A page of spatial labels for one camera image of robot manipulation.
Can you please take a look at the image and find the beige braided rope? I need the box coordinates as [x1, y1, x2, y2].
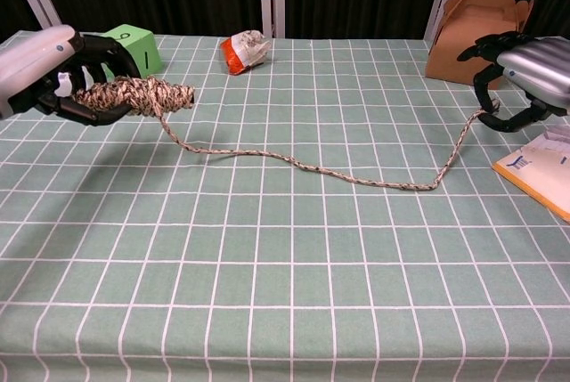
[73, 74, 502, 192]

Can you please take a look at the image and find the yellow white paper envelope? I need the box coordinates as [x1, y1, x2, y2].
[492, 126, 570, 224]

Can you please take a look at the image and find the crumpled orange white snack bag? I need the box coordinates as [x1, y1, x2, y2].
[220, 29, 273, 77]

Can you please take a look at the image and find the green numbered foam cube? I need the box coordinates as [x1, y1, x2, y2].
[100, 24, 162, 80]

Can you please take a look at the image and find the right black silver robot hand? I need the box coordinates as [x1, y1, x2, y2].
[457, 30, 570, 134]

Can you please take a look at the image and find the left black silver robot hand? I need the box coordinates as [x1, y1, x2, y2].
[0, 24, 143, 127]

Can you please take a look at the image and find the brown cardboard gable box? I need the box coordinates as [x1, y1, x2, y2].
[425, 0, 535, 91]

